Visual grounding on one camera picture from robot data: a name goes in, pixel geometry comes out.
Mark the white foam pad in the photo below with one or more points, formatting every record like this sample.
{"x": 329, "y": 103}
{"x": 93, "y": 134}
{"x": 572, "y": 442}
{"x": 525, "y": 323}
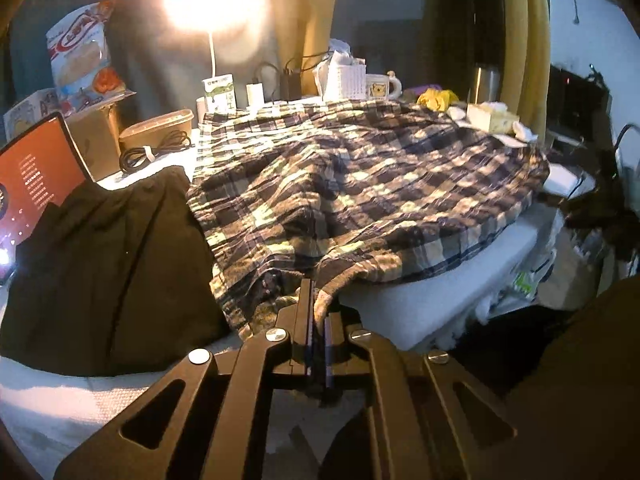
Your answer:
{"x": 425, "y": 300}

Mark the green and white carton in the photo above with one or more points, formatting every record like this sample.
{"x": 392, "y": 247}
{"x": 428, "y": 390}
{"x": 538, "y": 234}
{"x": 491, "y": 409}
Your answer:
{"x": 220, "y": 92}

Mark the white tissue basket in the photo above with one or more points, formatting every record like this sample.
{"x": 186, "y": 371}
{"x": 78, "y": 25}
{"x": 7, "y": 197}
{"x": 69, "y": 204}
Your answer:
{"x": 345, "y": 82}

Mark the brown lidded container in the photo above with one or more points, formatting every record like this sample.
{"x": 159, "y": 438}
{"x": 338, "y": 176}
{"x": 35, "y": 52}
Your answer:
{"x": 155, "y": 127}

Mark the black electronic device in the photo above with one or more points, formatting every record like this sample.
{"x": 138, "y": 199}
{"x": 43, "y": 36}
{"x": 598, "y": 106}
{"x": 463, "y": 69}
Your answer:
{"x": 575, "y": 100}

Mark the black power adapter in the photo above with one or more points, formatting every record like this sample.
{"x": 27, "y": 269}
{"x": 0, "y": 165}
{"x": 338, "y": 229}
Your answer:
{"x": 291, "y": 85}

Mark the white desk lamp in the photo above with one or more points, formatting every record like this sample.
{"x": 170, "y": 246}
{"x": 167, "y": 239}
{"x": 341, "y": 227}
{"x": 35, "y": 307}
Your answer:
{"x": 215, "y": 0}

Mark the black cloth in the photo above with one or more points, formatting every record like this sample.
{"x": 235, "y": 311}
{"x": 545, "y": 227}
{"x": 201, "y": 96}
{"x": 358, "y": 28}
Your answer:
{"x": 110, "y": 280}

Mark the snack bag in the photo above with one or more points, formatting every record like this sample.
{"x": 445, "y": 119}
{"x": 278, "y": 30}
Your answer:
{"x": 80, "y": 50}

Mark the yellow cloth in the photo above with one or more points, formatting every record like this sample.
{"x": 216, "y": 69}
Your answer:
{"x": 437, "y": 100}

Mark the white charger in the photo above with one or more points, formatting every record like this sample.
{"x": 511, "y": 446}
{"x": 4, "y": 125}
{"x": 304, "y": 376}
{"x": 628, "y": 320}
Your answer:
{"x": 255, "y": 95}

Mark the plaid flannel shirt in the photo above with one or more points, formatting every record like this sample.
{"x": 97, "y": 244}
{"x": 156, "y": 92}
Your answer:
{"x": 350, "y": 185}

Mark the small printed box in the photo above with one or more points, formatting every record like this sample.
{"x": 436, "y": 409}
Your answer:
{"x": 30, "y": 115}

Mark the pale tissue box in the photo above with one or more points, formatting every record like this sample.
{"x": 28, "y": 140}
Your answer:
{"x": 490, "y": 117}

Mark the steel thermos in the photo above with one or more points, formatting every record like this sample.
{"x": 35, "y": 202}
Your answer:
{"x": 487, "y": 82}

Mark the purple cloth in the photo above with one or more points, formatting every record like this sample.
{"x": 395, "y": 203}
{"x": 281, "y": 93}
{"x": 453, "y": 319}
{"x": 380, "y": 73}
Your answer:
{"x": 414, "y": 93}

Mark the tablet with red screen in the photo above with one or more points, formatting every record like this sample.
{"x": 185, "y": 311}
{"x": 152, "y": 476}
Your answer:
{"x": 40, "y": 175}

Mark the crumpled white tissue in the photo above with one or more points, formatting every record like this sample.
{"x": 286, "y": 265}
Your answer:
{"x": 524, "y": 131}

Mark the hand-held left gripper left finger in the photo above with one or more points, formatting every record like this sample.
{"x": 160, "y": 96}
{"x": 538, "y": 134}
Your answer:
{"x": 307, "y": 325}

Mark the white printed mug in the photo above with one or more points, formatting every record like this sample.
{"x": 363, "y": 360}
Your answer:
{"x": 377, "y": 87}

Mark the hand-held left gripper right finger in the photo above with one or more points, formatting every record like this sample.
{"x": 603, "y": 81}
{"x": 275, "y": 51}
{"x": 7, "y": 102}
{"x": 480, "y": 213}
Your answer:
{"x": 328, "y": 350}

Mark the cardboard box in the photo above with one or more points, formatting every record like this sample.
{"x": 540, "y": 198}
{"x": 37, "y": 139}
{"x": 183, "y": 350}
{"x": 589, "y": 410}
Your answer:
{"x": 95, "y": 140}

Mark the teal curtain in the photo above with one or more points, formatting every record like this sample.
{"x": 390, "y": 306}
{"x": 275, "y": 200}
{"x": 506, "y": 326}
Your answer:
{"x": 140, "y": 60}

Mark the yellow curtain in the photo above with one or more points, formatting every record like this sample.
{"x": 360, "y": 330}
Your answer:
{"x": 530, "y": 35}
{"x": 317, "y": 20}

